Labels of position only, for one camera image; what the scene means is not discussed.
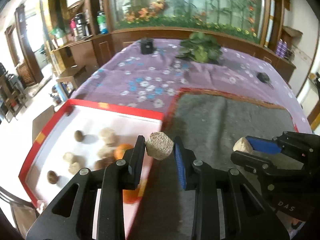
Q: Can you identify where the orange fruit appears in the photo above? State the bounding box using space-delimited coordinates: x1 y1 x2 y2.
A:
113 144 134 160
123 180 147 204

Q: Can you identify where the white banana chunk in tray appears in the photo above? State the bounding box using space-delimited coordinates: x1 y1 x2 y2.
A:
99 127 116 145

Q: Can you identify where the grey felt mat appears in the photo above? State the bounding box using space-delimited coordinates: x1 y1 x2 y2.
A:
127 87 313 240

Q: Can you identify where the red white tray box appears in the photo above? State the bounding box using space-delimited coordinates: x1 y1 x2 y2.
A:
18 99 163 239

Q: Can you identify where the brown round fruit in tray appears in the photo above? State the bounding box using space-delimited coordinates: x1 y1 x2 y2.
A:
74 130 84 142

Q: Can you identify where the black car key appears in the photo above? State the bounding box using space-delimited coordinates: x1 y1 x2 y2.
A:
257 72 273 89

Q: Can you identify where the purple floral tablecloth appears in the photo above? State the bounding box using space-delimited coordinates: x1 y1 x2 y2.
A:
69 38 313 134

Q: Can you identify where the wooden stool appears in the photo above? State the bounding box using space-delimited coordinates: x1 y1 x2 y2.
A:
56 66 89 101

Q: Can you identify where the green leafy vegetable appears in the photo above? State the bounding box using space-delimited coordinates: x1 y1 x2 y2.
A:
176 32 222 63

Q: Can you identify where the wooden chair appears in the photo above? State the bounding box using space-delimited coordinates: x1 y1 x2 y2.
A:
1 72 27 123

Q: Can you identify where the black cylindrical holder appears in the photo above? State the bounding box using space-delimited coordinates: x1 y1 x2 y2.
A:
139 37 154 55

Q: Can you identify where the glass display cabinet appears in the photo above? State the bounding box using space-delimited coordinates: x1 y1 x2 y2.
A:
110 0 265 43

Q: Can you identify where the black thermos jug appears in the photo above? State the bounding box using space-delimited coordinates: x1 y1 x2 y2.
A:
74 12 89 38

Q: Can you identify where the green plastic bottle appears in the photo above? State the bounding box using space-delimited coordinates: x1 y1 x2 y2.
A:
97 11 108 34

